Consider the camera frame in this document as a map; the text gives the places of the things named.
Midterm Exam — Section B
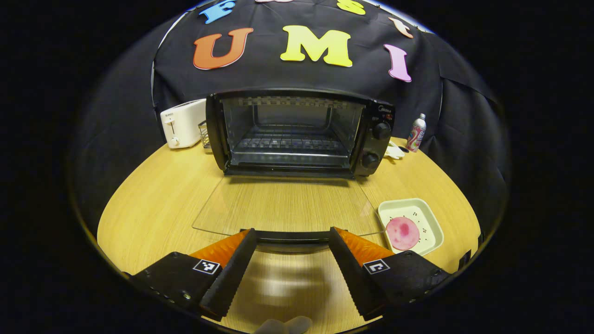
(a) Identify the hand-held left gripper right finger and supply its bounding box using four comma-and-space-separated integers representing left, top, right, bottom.
329, 227, 453, 321

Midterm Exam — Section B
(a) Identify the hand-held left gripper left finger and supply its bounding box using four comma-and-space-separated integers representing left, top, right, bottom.
131, 228, 257, 321

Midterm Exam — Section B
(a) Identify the pink round food slice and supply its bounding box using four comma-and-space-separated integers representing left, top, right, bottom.
386, 216, 420, 251

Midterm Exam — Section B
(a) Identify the cream square plate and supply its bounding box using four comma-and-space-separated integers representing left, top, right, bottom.
378, 198, 445, 256

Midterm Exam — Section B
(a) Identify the black electric oven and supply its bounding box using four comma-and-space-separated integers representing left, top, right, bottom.
192, 88, 396, 253

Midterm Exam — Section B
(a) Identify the silver spray can red label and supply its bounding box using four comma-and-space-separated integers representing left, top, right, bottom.
407, 113, 426, 153

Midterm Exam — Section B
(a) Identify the white toaster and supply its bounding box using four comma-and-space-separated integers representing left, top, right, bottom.
160, 98, 208, 149

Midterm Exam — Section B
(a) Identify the black backdrop cloth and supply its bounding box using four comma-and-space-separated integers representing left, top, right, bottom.
70, 0, 511, 232

